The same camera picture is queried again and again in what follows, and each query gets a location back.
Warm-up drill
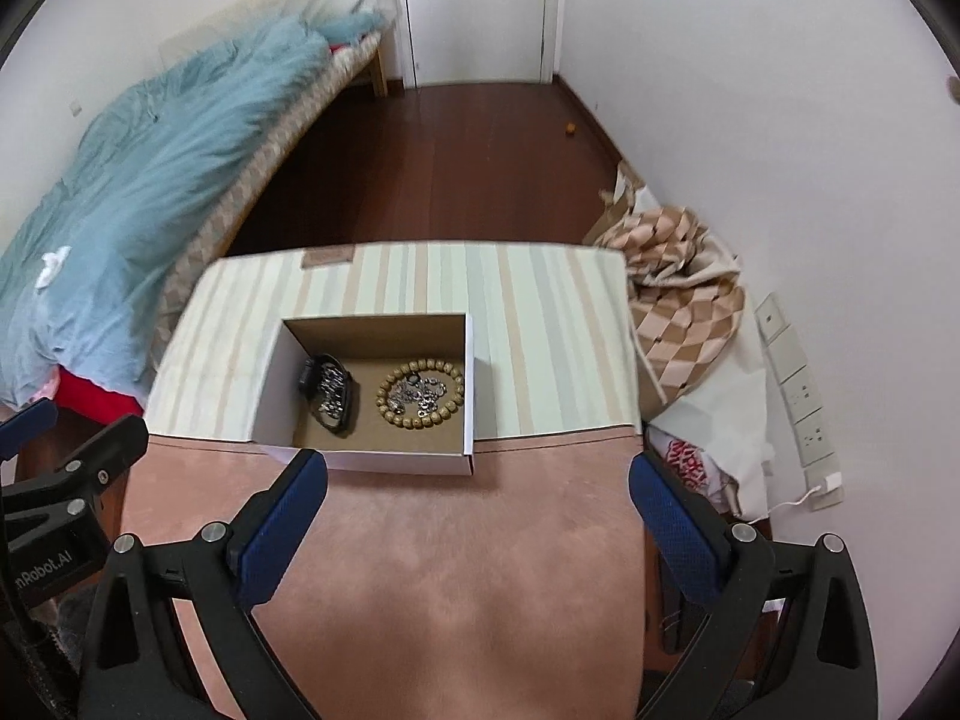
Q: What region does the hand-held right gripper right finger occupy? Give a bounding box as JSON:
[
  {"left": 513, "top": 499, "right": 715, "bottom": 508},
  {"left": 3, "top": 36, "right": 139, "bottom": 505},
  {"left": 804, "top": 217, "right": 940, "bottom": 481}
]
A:
[{"left": 628, "top": 452, "right": 878, "bottom": 720}]

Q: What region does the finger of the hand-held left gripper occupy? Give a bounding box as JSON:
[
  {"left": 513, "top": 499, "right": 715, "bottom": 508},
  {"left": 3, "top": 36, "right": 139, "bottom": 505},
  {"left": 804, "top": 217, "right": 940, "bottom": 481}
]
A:
[
  {"left": 0, "top": 414, "right": 151, "bottom": 541},
  {"left": 0, "top": 397, "right": 59, "bottom": 460}
]

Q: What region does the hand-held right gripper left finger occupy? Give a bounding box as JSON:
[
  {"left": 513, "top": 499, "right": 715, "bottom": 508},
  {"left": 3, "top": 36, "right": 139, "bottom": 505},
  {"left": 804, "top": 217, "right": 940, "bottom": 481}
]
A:
[{"left": 79, "top": 448, "right": 329, "bottom": 720}]

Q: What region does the white cardboard box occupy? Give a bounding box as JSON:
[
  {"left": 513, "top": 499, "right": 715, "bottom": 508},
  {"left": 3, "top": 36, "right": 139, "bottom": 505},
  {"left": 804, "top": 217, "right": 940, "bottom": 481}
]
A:
[{"left": 251, "top": 313, "right": 477, "bottom": 477}]

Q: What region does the chunky silver chain bracelet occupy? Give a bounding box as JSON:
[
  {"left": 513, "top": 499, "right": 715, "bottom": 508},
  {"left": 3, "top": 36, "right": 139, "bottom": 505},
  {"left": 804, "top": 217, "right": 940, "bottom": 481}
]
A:
[{"left": 315, "top": 364, "right": 350, "bottom": 421}]

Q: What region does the black smart band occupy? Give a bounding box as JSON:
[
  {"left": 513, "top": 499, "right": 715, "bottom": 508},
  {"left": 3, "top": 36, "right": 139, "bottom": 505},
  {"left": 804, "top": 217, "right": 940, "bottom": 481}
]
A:
[{"left": 298, "top": 355, "right": 353, "bottom": 436}]

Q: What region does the wooden bead bracelet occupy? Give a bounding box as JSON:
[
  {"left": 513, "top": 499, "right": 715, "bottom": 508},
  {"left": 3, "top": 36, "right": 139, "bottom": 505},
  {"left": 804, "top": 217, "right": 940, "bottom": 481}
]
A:
[{"left": 376, "top": 360, "right": 466, "bottom": 430}]

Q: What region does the silver charm bracelet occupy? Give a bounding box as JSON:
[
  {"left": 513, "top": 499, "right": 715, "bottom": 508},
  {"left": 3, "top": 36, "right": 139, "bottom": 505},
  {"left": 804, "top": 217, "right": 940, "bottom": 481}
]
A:
[{"left": 394, "top": 379, "right": 449, "bottom": 417}]

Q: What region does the thin pendant necklace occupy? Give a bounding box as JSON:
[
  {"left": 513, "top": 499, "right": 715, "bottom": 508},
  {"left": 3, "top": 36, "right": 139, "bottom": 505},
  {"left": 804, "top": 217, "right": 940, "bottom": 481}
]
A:
[{"left": 401, "top": 373, "right": 449, "bottom": 410}]

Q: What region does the red bed sheet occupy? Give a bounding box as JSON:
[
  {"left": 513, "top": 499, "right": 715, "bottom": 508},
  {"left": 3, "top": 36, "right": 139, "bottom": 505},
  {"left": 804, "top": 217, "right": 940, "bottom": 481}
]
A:
[{"left": 56, "top": 371, "right": 145, "bottom": 421}]

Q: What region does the red printed plastic bag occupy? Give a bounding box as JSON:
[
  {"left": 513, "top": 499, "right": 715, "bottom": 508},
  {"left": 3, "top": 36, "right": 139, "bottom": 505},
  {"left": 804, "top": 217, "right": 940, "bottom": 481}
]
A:
[{"left": 651, "top": 431, "right": 725, "bottom": 515}]

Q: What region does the white sheet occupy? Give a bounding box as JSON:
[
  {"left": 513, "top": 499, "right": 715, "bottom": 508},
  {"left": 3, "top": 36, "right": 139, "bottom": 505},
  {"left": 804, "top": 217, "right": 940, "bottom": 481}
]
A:
[{"left": 645, "top": 240, "right": 777, "bottom": 522}]

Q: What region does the white crumpled tissue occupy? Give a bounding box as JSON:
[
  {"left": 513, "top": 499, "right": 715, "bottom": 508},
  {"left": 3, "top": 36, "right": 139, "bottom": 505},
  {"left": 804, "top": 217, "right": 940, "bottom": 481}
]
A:
[{"left": 35, "top": 246, "right": 74, "bottom": 290}]

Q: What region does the white power strip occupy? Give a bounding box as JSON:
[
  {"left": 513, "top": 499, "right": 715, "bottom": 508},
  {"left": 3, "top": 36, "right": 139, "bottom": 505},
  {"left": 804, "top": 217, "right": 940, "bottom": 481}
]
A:
[{"left": 754, "top": 292, "right": 837, "bottom": 470}]

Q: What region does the striped placemat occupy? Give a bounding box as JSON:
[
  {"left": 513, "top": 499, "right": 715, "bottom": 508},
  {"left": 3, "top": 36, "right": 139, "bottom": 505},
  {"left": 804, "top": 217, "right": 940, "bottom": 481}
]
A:
[{"left": 146, "top": 240, "right": 642, "bottom": 445}]

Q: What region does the beige checkered cloth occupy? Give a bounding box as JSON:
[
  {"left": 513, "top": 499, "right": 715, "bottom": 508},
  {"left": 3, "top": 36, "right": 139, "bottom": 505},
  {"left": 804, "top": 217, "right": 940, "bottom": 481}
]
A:
[{"left": 622, "top": 206, "right": 747, "bottom": 406}]

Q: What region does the light blue duvet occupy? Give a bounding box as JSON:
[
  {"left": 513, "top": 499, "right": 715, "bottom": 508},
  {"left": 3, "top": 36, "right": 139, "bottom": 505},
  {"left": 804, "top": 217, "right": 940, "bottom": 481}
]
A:
[{"left": 0, "top": 11, "right": 383, "bottom": 410}]

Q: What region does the brown cardboard piece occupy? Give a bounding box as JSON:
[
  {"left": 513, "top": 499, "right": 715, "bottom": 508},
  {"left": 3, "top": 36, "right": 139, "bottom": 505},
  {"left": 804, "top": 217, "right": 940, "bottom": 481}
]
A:
[{"left": 583, "top": 161, "right": 661, "bottom": 250}]

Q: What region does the white door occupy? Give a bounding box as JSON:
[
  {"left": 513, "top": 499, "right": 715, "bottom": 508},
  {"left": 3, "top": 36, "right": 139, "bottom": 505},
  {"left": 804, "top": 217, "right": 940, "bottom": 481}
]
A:
[{"left": 386, "top": 0, "right": 563, "bottom": 87}]

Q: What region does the white cable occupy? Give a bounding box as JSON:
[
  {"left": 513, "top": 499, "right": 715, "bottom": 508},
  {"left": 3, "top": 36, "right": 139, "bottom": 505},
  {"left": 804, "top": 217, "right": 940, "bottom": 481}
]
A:
[{"left": 742, "top": 484, "right": 826, "bottom": 524}]

